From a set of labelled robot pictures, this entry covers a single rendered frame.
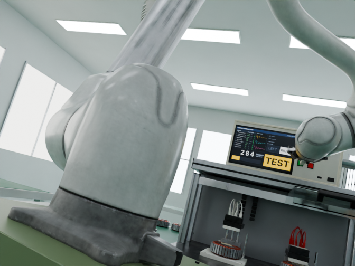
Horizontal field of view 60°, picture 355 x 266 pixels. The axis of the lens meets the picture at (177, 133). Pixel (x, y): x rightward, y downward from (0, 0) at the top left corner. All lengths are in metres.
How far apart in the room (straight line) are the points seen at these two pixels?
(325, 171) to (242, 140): 0.34
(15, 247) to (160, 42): 0.51
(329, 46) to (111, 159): 0.62
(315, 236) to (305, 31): 0.88
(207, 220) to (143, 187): 1.04
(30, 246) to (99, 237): 0.08
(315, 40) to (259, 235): 0.87
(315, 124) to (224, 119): 7.19
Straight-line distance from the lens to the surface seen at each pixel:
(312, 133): 0.82
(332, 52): 0.86
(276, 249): 1.43
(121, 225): 0.41
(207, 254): 1.12
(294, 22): 0.83
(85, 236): 0.40
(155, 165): 0.42
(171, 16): 0.75
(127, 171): 0.40
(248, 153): 1.32
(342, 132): 0.88
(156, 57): 0.70
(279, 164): 1.31
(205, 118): 8.08
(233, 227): 1.20
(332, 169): 1.33
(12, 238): 0.38
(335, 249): 1.45
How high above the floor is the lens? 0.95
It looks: 11 degrees up
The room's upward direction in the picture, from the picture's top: 14 degrees clockwise
